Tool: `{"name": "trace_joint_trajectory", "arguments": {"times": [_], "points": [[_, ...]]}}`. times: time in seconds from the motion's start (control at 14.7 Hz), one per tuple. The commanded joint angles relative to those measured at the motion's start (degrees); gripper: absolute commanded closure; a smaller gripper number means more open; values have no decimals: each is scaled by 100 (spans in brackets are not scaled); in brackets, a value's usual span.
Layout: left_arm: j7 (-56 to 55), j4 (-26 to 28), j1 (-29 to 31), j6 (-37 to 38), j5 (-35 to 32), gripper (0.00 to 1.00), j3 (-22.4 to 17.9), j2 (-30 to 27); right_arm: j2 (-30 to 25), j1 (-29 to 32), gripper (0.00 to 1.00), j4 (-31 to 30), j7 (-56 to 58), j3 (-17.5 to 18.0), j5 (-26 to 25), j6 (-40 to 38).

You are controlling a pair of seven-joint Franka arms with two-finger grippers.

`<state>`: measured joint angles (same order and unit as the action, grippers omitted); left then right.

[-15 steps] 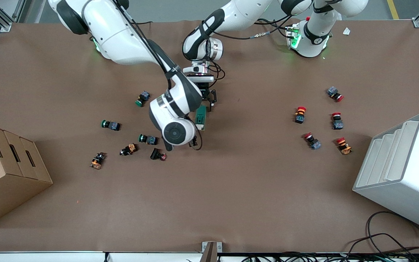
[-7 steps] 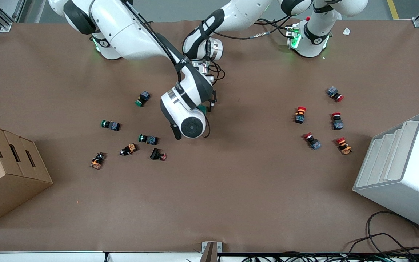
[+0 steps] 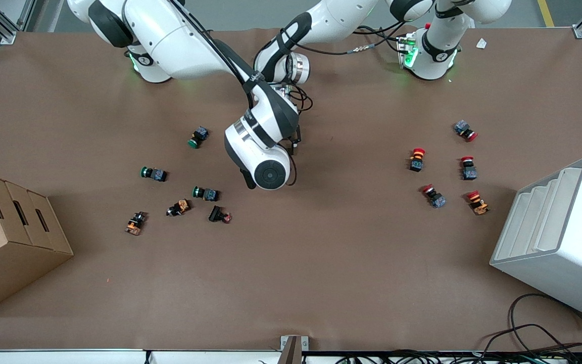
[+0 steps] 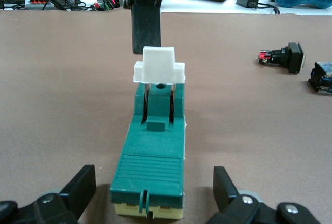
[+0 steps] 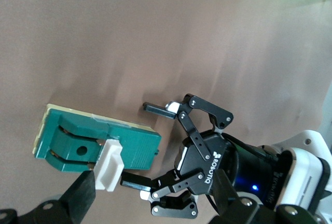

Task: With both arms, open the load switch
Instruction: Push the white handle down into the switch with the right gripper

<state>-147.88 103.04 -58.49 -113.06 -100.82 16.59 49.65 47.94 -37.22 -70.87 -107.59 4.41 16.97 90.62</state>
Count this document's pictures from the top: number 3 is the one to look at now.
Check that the green pushbutton blue block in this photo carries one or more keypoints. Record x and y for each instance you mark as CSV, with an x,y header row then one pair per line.
x,y
158,175
210,194

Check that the red pushbutton orange block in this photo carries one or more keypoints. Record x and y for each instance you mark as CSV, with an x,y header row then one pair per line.
x,y
479,206

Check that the small white paper scrap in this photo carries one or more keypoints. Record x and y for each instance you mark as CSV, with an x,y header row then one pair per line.
x,y
481,43

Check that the square white illuminated pushbutton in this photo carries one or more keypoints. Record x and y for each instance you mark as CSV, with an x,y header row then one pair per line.
x,y
215,214

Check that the black selector switch orange block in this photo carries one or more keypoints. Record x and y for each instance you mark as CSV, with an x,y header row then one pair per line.
x,y
134,226
182,206

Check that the brown cardboard box with slots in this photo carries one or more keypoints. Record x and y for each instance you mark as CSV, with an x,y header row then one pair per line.
x,y
8,253

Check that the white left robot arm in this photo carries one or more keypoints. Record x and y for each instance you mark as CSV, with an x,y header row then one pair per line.
x,y
341,20

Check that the white stepped storage bin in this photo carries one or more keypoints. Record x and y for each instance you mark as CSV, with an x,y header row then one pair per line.
x,y
564,283

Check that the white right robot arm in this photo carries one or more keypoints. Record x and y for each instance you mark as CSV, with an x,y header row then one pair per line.
x,y
170,35

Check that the red pushbutton blue block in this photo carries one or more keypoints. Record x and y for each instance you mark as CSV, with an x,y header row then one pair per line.
x,y
437,200
463,127
469,173

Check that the brown table cover sheet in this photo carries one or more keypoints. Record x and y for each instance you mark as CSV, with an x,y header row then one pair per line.
x,y
321,263

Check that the green pushbutton yellow tab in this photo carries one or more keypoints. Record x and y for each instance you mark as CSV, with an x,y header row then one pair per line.
x,y
200,134

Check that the metal camera post mount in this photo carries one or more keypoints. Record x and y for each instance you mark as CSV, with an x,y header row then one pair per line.
x,y
291,354

